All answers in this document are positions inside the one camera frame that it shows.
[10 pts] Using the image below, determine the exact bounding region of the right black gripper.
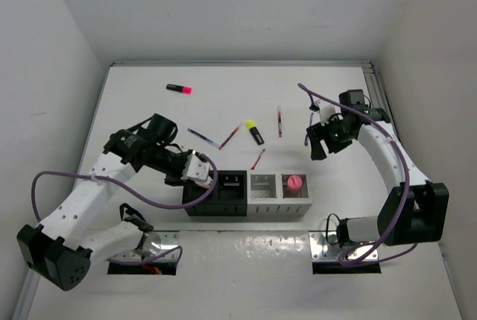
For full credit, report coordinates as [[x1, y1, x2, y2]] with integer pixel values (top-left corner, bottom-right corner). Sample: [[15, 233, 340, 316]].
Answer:
[[306, 115, 354, 160]]

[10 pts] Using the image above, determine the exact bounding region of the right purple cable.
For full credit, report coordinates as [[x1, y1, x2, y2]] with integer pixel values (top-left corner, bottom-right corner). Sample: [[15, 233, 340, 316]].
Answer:
[[297, 83, 418, 267]]

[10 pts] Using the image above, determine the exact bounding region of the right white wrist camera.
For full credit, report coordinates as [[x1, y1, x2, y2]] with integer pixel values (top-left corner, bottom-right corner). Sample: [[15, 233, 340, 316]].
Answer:
[[315, 99, 336, 125]]

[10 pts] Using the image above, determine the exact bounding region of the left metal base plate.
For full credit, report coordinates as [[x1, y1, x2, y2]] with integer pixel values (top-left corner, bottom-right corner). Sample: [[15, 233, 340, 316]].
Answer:
[[142, 232, 180, 262]]

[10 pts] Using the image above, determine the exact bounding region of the yellow black highlighter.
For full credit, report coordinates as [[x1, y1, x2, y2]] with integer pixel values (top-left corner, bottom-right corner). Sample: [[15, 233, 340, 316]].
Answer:
[[245, 120, 265, 145]]

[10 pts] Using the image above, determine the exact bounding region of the pink black highlighter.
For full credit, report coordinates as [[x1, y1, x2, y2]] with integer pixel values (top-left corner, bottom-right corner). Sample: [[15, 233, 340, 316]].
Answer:
[[166, 84, 192, 95]]

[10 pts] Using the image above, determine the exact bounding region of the small red gel pen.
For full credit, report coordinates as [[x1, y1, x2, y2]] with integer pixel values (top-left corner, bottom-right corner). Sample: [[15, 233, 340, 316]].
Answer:
[[250, 148, 266, 170]]

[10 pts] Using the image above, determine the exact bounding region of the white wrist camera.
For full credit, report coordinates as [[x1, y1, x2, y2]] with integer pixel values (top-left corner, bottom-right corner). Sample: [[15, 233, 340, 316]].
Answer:
[[315, 99, 336, 125], [180, 151, 212, 188]]

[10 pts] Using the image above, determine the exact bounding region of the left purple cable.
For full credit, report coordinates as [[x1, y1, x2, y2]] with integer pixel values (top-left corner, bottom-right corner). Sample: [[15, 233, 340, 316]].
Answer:
[[31, 155, 219, 266]]

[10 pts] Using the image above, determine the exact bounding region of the blue refill pen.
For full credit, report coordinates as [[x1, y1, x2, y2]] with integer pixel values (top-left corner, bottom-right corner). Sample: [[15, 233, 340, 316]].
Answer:
[[187, 128, 220, 148]]

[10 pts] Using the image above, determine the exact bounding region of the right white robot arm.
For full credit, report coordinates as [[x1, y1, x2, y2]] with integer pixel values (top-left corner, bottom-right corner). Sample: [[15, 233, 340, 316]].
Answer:
[[306, 90, 449, 246]]

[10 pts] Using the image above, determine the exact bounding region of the grey two-slot container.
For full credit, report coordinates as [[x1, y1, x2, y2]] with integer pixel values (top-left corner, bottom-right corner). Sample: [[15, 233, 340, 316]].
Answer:
[[247, 170, 313, 218]]

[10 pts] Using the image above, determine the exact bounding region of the purple cable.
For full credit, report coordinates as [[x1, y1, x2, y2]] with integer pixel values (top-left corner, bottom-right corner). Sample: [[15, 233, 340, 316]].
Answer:
[[31, 155, 219, 266], [297, 83, 418, 267]]

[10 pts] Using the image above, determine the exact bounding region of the red refill pen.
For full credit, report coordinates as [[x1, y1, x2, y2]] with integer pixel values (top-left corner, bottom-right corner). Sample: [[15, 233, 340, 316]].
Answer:
[[218, 122, 243, 150]]

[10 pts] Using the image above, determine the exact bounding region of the pink tape roll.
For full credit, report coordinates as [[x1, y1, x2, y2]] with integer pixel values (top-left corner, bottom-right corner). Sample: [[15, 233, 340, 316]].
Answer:
[[284, 175, 303, 198]]

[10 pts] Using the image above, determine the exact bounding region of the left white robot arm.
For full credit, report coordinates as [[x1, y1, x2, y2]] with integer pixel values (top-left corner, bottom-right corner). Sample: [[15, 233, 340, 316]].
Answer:
[[16, 114, 211, 291]]

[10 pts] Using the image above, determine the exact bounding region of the dark red gel pen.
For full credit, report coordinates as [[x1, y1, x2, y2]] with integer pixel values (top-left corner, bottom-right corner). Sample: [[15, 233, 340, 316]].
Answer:
[[277, 106, 282, 138]]

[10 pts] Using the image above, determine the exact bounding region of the metal base plate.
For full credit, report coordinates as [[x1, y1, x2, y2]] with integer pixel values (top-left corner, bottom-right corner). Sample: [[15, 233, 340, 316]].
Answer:
[[142, 232, 180, 262], [309, 230, 372, 264]]

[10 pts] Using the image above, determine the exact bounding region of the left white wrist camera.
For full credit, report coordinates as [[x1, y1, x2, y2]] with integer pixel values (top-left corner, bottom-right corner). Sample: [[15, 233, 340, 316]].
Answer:
[[180, 151, 212, 188]]

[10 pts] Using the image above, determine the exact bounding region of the blue gel pen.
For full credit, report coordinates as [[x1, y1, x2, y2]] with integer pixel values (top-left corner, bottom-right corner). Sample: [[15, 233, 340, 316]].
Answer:
[[304, 113, 314, 146]]

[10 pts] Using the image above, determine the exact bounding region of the black two-slot container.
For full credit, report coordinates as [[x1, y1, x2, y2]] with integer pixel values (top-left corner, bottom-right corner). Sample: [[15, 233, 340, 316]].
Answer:
[[186, 170, 248, 216]]

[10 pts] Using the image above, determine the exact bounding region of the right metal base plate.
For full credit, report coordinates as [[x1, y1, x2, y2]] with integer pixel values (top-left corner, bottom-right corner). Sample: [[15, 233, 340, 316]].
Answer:
[[309, 230, 372, 264]]

